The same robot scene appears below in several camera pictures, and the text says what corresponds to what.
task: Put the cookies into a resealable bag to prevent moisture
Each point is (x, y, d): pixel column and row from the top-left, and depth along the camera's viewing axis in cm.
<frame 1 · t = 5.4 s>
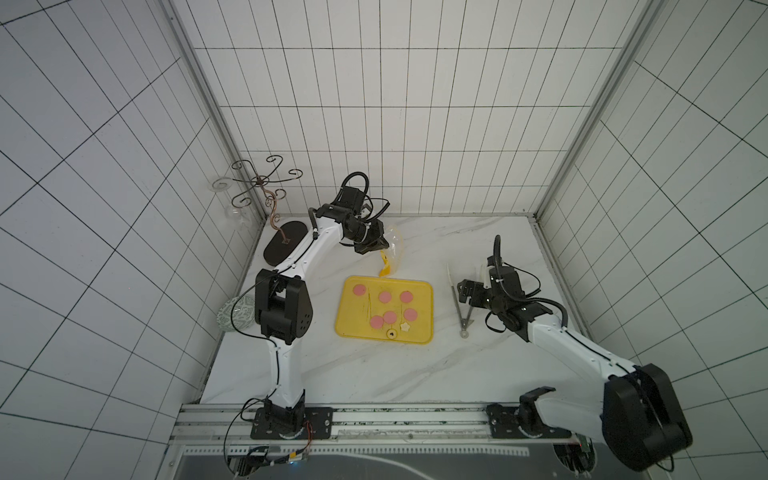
left hand: (387, 247, 87), fingers closed
right hand: (473, 281, 89), fingers open
yellow plastic tray: (385, 308, 97), on the table
white tipped metal tongs: (463, 322, 91), on the table
clear yellow resealable bag: (390, 257, 96), point 10 cm above the table
pink round cookie: (359, 289, 100), on the table
pink round cookie 2: (385, 297, 99), on the table
pink round cookie 3: (407, 297, 99), on the table
pink round cookie 4: (410, 314, 95), on the table
pink round cookie 5: (390, 317, 95), on the table
pink round cookie 6: (376, 322, 92), on the table
pale star shaped cookie: (405, 327, 91), on the table
clear glass cup: (234, 212, 92), point 23 cm above the table
green patterned glass bowl: (228, 319, 89), point 4 cm above the table

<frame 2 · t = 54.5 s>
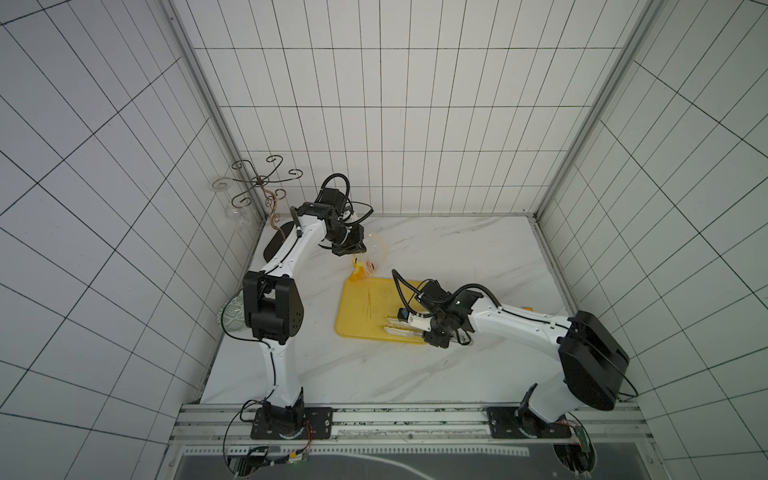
left hand: (363, 251, 88), fingers closed
right hand: (429, 321, 87), fingers open
white tipped metal tongs: (403, 327, 82), point 9 cm above the table
clear yellow resealable bag: (373, 258, 96), point 10 cm above the table
pink round cookie 3: (369, 265, 97), point 8 cm above the table
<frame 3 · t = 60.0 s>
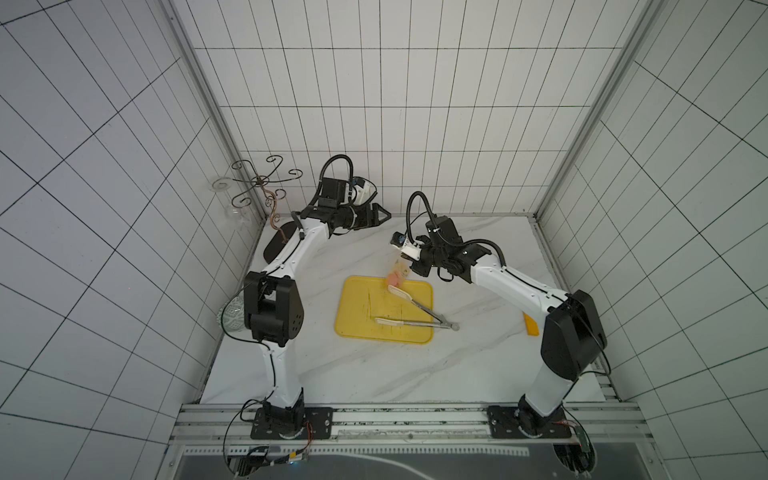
left hand: (381, 220, 87), fingers open
right hand: (410, 243, 88), fingers closed
white tipped metal tongs: (442, 324, 87), point 5 cm above the table
pink round cookie 3: (393, 279, 97), point 5 cm above the table
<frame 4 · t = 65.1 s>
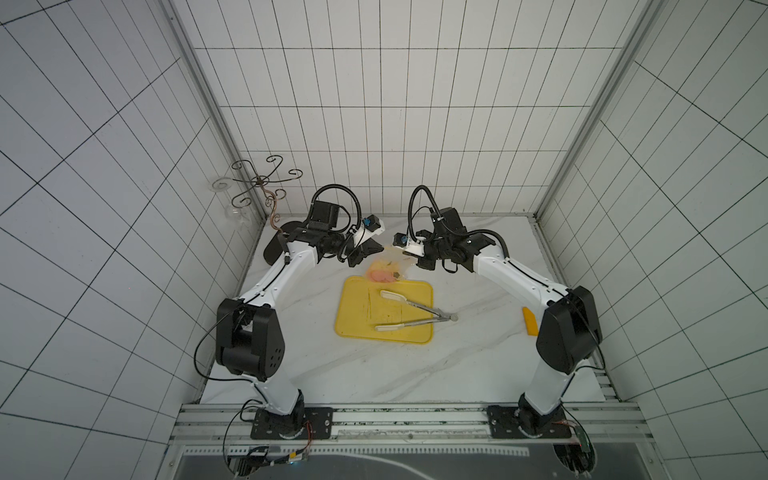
left hand: (375, 249, 82), fingers closed
right hand: (413, 238, 88), fingers closed
clear yellow resealable bag: (390, 269, 95), point 9 cm above the table
pink round cookie 3: (382, 275, 95), point 8 cm above the table
